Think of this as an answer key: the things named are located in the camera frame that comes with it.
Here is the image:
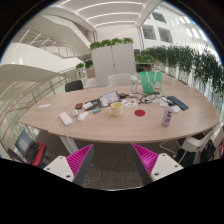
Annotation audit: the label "pink drink bottle black cap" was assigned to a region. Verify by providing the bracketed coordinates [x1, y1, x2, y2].
[161, 102, 175, 128]

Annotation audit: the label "white power strip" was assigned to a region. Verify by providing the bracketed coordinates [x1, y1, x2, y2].
[58, 111, 74, 127]

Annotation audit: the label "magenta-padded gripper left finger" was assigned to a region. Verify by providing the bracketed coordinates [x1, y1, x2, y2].
[43, 143, 95, 187]

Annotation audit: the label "white cabinet with plants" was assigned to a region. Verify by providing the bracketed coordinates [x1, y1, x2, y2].
[89, 37, 137, 88]

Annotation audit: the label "white sticker sheet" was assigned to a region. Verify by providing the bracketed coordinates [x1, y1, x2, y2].
[121, 98, 138, 108]

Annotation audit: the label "white chair dark seat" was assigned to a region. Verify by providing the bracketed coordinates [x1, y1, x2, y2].
[181, 123, 223, 154]

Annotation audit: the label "glass railing wooden handrail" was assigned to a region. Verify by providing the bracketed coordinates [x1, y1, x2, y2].
[0, 66, 78, 141]

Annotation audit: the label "dark blue keyboard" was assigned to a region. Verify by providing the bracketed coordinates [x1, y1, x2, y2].
[166, 95, 190, 111]

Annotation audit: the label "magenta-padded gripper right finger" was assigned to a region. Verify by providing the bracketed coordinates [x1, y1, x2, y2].
[131, 143, 185, 186]

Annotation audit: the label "green hedge planter row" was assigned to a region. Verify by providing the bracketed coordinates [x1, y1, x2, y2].
[134, 44, 224, 98]

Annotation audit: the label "brown planter with plants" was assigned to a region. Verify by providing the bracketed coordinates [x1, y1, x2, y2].
[75, 59, 96, 80]

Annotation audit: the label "white computer mouse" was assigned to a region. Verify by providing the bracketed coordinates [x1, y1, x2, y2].
[77, 111, 90, 122]

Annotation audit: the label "white paper card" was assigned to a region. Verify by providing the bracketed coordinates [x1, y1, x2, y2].
[37, 103, 53, 110]

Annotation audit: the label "clear shaker bottle white lid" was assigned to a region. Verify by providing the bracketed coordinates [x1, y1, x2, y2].
[129, 75, 139, 95]

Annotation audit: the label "ceiling light strips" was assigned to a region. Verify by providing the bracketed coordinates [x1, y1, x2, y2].
[59, 0, 144, 29]

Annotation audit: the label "small white box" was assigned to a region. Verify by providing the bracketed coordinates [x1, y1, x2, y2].
[82, 101, 95, 111]

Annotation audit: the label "green tote bag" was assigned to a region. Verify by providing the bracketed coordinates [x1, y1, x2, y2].
[138, 70, 163, 95]

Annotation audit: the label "tangled black cables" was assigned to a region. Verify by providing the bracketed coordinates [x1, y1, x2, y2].
[138, 93, 171, 105]

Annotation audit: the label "open booklet with papers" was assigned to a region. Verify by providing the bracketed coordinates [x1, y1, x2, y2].
[98, 90, 122, 108]

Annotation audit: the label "red and black chair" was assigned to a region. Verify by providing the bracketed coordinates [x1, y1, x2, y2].
[7, 129, 48, 168]

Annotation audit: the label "black office chair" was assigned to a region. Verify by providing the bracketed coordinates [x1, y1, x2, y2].
[64, 79, 85, 93]

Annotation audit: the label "pale yellow mug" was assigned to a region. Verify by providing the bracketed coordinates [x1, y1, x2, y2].
[106, 101, 125, 117]

